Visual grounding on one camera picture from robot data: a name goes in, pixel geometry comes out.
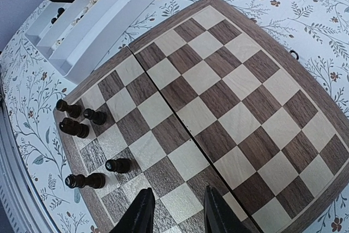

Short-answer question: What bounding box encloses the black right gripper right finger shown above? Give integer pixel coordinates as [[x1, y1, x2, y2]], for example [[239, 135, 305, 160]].
[[204, 186, 251, 233]]

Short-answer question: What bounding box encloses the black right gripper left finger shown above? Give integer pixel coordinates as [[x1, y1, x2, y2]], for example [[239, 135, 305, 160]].
[[110, 188, 155, 233]]

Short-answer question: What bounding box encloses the dark chess piece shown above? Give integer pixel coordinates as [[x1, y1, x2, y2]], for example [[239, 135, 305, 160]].
[[83, 108, 106, 125], [56, 99, 81, 118], [105, 158, 131, 174], [59, 117, 89, 139], [65, 173, 106, 189]]

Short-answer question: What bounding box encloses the white plastic compartment tray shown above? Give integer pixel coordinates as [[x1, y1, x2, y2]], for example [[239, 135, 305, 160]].
[[25, 0, 154, 84]]

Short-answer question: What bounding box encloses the wooden chess board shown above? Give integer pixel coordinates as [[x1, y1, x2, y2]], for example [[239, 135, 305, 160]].
[[54, 0, 348, 232]]

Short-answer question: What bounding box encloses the pile of dark chess pieces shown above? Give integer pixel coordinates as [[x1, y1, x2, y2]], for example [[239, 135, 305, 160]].
[[51, 7, 65, 24]]

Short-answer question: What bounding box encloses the floral patterned table cloth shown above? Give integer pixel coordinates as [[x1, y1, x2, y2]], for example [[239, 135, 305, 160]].
[[1, 0, 348, 232]]

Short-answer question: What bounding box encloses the front aluminium rail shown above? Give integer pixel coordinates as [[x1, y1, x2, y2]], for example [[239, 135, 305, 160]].
[[1, 97, 58, 232]]

